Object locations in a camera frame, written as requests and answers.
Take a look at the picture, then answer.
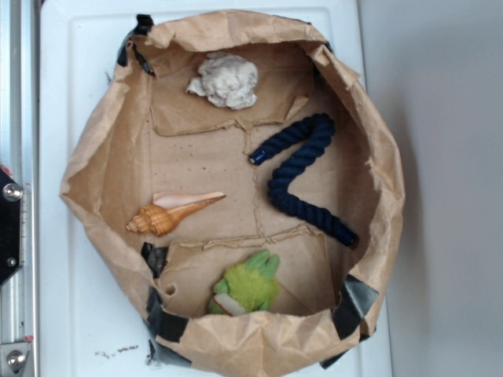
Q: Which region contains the green plush animal toy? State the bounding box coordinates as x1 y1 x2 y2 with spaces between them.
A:
207 249 281 317

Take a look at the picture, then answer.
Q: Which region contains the brown paper bag bin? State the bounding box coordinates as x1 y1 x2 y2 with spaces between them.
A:
61 10 405 376

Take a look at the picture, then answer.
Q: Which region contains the orange spiral seashell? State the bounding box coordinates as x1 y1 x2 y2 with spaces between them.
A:
126 192 226 236

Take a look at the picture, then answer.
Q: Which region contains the crumpled white paper ball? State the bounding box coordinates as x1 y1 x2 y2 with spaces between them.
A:
185 52 259 110

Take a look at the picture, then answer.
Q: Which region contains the dark blue twisted rope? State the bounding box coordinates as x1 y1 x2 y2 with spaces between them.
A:
248 112 359 247

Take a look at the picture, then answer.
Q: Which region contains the black metal bracket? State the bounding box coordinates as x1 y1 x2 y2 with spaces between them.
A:
0 164 24 287

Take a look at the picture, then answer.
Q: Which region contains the aluminium frame rail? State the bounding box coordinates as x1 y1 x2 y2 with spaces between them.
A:
1 1 39 376

